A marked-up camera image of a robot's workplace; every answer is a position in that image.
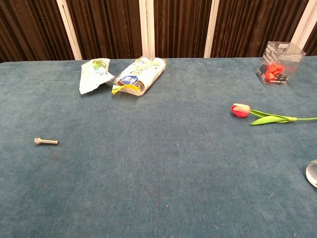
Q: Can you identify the silver metal bolt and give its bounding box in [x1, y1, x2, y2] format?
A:
[34, 137, 59, 146]

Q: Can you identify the white yellow cookie package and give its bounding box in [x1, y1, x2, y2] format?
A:
[111, 56, 167, 97]

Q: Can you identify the teal velvet table cover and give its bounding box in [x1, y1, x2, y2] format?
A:
[0, 57, 317, 238]

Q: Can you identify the torn white green wrapper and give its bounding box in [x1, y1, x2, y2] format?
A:
[79, 58, 116, 95]

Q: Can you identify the artificial red tulip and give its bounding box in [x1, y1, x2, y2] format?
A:
[230, 103, 317, 125]

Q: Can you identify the dark brown curtain panel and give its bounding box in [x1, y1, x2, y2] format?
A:
[65, 0, 149, 60]
[302, 23, 317, 57]
[0, 0, 75, 63]
[210, 0, 310, 59]
[153, 0, 213, 59]

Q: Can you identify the clear box with red parts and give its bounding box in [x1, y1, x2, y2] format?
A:
[256, 41, 307, 86]

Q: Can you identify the white partition post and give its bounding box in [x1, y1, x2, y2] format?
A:
[138, 0, 156, 59]
[289, 0, 317, 54]
[56, 0, 83, 60]
[203, 0, 220, 59]

